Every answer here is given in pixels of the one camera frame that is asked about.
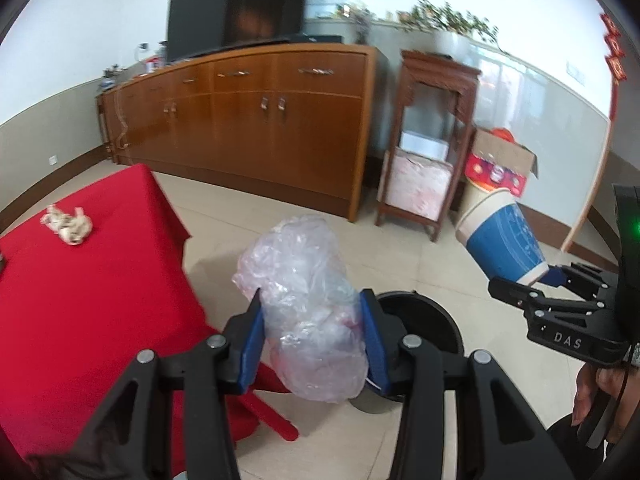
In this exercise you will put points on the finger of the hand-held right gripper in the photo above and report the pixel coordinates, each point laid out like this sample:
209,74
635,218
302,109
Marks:
585,282
520,295

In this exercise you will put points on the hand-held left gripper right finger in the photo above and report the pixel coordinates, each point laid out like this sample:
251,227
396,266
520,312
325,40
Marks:
372,340

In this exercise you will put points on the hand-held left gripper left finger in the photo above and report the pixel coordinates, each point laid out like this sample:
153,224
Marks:
250,350

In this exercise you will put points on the blue paper cup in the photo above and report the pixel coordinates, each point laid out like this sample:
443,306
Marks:
505,240

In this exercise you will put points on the black trash bin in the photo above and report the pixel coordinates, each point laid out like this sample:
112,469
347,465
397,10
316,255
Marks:
435,320

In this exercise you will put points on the clear plastic bag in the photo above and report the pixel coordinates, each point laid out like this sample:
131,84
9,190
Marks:
300,285

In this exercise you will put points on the person's right hand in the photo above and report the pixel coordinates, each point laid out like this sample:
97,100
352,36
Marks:
587,395

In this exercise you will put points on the red plastic stool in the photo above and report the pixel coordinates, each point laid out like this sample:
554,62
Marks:
280,422

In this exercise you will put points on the wooden stick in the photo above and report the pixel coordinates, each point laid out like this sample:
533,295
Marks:
592,180

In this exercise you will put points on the dark clothing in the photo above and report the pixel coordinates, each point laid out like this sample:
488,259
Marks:
570,445

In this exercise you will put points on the open cardboard box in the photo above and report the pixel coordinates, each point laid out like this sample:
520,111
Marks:
500,155

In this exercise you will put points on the pink floral bag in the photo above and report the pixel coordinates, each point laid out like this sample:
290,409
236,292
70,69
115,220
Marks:
420,185

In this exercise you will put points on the red tablecloth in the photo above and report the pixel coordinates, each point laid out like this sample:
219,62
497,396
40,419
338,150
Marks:
75,285

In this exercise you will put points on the crumpled brown paper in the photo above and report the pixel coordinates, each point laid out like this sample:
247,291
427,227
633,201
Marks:
70,227

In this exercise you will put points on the long wooden cabinet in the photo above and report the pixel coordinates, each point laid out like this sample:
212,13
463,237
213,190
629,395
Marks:
240,125

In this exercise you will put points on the tall wooden stand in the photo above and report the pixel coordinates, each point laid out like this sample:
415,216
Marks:
435,75

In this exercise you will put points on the trailing plant in white vase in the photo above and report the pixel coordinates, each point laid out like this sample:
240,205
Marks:
450,40

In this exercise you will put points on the narrow wooden side table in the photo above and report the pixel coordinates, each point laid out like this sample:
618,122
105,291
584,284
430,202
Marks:
101,125

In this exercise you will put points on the small red white box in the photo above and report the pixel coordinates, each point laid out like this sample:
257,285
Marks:
151,65

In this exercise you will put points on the black set-top box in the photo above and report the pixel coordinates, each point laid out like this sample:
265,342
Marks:
315,38

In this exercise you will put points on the clear bottles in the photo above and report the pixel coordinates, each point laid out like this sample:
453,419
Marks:
162,54

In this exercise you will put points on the black television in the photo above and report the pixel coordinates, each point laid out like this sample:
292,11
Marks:
235,5

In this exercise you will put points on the white wall socket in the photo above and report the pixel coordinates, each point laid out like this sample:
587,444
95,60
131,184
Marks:
576,72
53,160

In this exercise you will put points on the red wall decoration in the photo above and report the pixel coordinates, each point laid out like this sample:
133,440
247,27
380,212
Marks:
614,45

